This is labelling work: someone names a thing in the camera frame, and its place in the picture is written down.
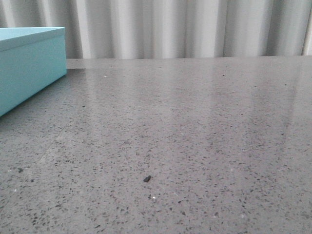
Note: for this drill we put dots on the light blue storage box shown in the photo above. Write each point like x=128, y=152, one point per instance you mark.
x=31, y=58

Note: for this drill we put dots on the small black debris piece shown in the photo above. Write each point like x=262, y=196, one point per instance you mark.
x=147, y=179

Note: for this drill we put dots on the grey pleated curtain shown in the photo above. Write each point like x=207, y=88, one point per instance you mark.
x=165, y=29

